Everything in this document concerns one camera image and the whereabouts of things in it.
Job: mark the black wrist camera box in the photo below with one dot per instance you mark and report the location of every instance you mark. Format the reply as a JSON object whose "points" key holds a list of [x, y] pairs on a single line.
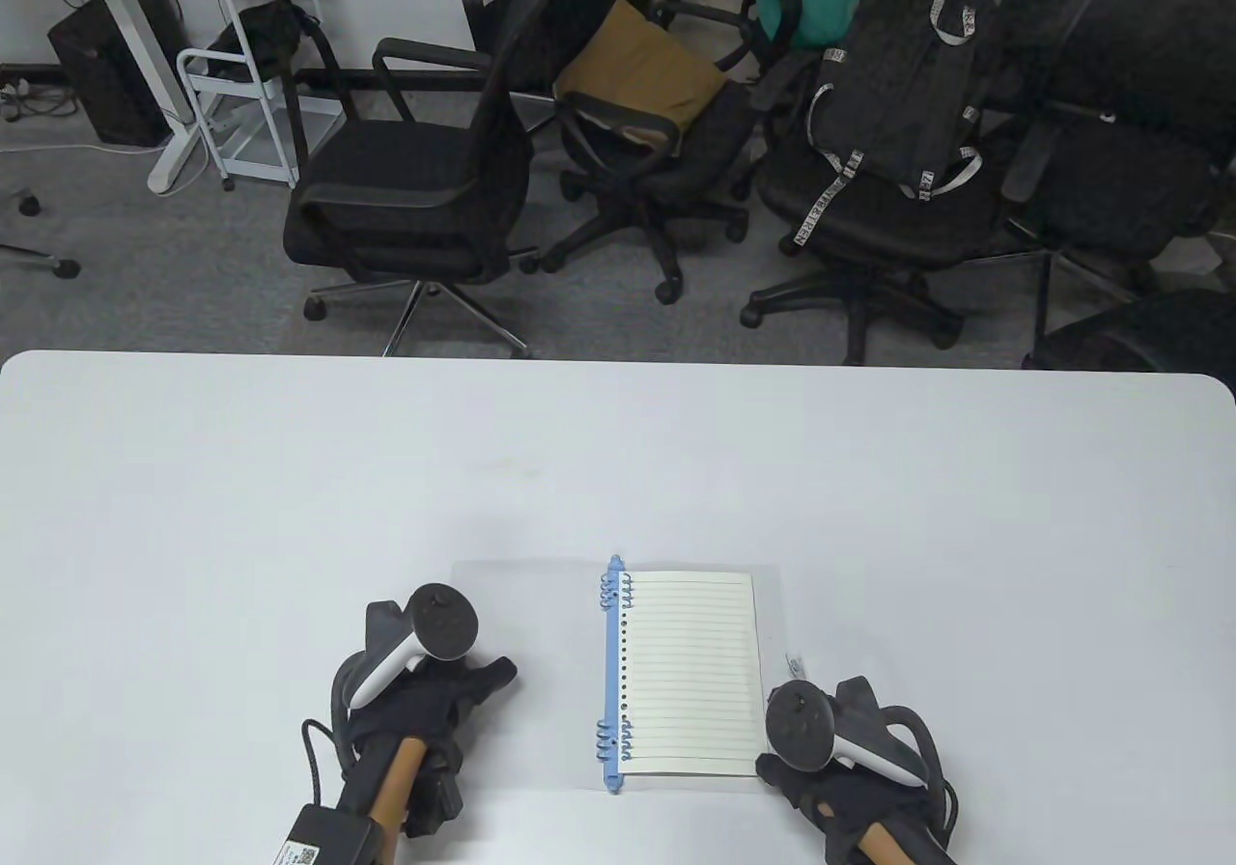
{"points": [[328, 836]]}

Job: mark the black office chair chrome base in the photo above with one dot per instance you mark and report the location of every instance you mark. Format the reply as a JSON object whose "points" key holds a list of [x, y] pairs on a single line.
{"points": [[406, 180]]}

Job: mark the person's left forearm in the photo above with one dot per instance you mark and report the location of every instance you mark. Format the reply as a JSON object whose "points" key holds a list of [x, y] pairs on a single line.
{"points": [[396, 783]]}

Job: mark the white power strip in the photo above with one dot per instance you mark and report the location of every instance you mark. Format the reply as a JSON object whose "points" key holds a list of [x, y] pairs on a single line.
{"points": [[12, 102]]}

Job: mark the black bag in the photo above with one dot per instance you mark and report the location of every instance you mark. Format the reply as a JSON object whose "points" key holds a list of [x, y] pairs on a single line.
{"points": [[261, 35]]}

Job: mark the white metal trolley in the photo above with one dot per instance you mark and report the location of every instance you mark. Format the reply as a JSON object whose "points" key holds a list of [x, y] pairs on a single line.
{"points": [[253, 146]]}

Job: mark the brown cushion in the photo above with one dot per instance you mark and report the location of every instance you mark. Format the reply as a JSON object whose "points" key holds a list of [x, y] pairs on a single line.
{"points": [[637, 73]]}

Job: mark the black office chair with armrests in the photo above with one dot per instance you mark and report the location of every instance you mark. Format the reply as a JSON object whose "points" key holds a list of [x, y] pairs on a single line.
{"points": [[695, 160]]}

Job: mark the lined loose-leaf paper stack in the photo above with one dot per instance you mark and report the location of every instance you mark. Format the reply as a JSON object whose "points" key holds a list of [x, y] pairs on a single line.
{"points": [[690, 672]]}

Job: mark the person's right hand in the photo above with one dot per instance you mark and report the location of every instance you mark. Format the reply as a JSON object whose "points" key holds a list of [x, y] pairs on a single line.
{"points": [[850, 797]]}

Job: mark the person's left hand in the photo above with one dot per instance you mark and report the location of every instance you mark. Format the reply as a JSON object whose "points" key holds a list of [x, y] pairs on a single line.
{"points": [[425, 706]]}

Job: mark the black computer tower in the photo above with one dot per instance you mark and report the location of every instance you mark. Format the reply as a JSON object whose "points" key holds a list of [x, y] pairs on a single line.
{"points": [[106, 73]]}

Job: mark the black padded office chair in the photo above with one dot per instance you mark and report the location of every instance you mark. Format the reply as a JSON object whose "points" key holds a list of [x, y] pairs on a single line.
{"points": [[1149, 334]]}

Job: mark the office chair base with casters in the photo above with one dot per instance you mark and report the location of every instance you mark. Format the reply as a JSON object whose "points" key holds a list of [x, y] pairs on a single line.
{"points": [[63, 267]]}

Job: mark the white standing desk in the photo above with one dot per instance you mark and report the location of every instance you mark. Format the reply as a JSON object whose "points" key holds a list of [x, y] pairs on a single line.
{"points": [[126, 15]]}

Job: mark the black mesh office chair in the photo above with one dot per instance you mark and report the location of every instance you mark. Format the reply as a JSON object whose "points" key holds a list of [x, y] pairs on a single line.
{"points": [[1110, 199]]}

